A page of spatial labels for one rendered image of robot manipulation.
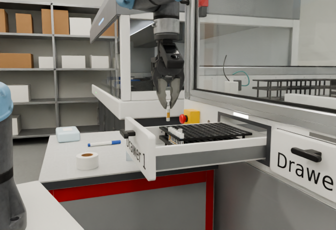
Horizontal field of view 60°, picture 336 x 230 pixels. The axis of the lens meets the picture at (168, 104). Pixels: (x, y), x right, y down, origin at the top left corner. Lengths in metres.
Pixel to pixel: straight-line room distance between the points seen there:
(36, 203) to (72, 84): 4.37
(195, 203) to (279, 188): 0.36
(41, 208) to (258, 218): 0.60
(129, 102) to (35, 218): 1.13
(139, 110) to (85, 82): 3.36
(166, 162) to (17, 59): 4.00
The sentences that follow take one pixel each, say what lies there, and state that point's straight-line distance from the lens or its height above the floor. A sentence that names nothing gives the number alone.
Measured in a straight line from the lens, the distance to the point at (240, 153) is 0.81.
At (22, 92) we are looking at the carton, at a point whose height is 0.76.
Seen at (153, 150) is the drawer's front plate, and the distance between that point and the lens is 0.68.
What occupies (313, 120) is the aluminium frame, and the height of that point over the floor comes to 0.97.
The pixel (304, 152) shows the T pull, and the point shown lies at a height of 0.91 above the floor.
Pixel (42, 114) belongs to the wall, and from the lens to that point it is 5.01.
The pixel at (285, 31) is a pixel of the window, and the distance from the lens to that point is 0.81.
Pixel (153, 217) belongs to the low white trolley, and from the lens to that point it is 1.05.
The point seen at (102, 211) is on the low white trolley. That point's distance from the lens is 1.00.
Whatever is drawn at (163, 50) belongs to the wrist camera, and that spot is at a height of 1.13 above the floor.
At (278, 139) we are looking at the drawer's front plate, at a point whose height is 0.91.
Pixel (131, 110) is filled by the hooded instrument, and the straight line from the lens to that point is 1.63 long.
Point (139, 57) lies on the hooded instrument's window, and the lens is 1.64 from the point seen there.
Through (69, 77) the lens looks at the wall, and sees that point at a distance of 4.94.
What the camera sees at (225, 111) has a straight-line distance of 1.02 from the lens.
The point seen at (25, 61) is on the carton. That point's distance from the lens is 4.57.
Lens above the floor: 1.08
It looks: 7 degrees down
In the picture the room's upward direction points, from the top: straight up
